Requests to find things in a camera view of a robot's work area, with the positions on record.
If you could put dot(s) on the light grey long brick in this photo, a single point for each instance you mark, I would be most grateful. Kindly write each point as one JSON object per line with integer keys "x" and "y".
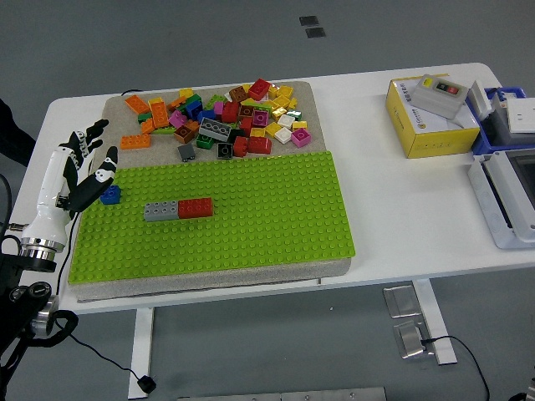
{"x": 161, "y": 211}

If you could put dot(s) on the yellow long brick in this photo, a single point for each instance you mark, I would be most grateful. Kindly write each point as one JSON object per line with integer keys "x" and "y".
{"x": 155, "y": 100}

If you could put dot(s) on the small orange brick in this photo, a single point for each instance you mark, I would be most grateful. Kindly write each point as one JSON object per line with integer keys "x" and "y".
{"x": 147, "y": 126}

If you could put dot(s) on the orange long brick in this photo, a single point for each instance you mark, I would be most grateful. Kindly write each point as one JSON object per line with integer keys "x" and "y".
{"x": 159, "y": 115}
{"x": 135, "y": 141}

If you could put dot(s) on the dark grey long brick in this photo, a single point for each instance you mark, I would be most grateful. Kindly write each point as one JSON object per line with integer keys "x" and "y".
{"x": 214, "y": 129}

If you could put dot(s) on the white table leg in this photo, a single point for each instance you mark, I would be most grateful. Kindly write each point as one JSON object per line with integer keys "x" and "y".
{"x": 140, "y": 355}
{"x": 434, "y": 317}

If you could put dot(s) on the white wall socket panel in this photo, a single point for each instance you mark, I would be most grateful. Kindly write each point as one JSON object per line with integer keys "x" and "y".
{"x": 521, "y": 117}

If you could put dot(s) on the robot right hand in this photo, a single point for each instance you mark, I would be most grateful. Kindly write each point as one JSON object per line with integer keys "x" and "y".
{"x": 520, "y": 397}

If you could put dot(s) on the lime green flat brick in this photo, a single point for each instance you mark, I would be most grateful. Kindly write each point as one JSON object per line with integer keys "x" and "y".
{"x": 164, "y": 131}

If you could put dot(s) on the black brick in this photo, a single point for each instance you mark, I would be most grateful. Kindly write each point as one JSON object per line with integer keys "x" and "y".
{"x": 236, "y": 134}
{"x": 225, "y": 150}

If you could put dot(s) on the lime green studded baseplate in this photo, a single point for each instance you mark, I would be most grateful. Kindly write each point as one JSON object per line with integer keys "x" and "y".
{"x": 271, "y": 209}

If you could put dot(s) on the white brick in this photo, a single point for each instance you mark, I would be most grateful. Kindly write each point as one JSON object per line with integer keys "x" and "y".
{"x": 286, "y": 120}
{"x": 283, "y": 135}

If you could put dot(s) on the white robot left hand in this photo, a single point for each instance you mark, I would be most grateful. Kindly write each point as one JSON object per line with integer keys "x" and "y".
{"x": 52, "y": 184}

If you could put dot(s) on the long metal floor strip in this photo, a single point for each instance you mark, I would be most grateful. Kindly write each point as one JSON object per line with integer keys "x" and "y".
{"x": 284, "y": 394}

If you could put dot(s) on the red long brick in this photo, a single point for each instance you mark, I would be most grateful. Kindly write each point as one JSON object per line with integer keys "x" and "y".
{"x": 195, "y": 207}

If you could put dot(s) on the dark green long brick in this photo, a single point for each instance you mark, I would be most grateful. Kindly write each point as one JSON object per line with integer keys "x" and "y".
{"x": 193, "y": 99}

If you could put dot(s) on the yellow cardboard box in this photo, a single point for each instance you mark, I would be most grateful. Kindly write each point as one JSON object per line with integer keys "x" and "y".
{"x": 443, "y": 144}

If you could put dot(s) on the silver floor plate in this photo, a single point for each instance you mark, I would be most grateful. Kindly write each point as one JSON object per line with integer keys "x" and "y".
{"x": 411, "y": 340}
{"x": 401, "y": 301}

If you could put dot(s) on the small dark grey brick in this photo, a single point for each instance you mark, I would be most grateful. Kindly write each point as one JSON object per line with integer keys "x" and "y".
{"x": 186, "y": 152}

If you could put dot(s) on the grey push-button switch box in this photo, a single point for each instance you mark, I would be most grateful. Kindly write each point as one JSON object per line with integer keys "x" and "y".
{"x": 439, "y": 98}

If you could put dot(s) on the dark floor socket cover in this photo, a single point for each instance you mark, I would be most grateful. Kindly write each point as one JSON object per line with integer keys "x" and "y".
{"x": 309, "y": 21}
{"x": 315, "y": 32}

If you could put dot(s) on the small magenta brick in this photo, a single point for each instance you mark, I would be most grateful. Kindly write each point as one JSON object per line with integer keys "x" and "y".
{"x": 218, "y": 108}

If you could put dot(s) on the small white plastic box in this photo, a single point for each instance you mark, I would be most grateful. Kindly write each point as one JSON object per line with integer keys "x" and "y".
{"x": 478, "y": 100}

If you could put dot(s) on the grey-brown foam mat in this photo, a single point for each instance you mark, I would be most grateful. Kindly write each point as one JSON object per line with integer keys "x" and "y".
{"x": 251, "y": 277}

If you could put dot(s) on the blue plastic bin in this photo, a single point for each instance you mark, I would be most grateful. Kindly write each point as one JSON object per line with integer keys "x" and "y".
{"x": 480, "y": 144}

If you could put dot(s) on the small dark green brick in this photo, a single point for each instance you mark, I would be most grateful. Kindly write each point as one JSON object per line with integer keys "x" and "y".
{"x": 144, "y": 117}

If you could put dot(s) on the white electrical enclosure box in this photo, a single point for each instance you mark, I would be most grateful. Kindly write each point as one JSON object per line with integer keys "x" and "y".
{"x": 485, "y": 196}

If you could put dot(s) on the dark brown brick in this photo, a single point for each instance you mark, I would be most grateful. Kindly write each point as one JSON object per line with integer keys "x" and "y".
{"x": 246, "y": 111}

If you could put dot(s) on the shiny green brick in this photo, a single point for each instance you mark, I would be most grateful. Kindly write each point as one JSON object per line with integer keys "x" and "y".
{"x": 294, "y": 114}

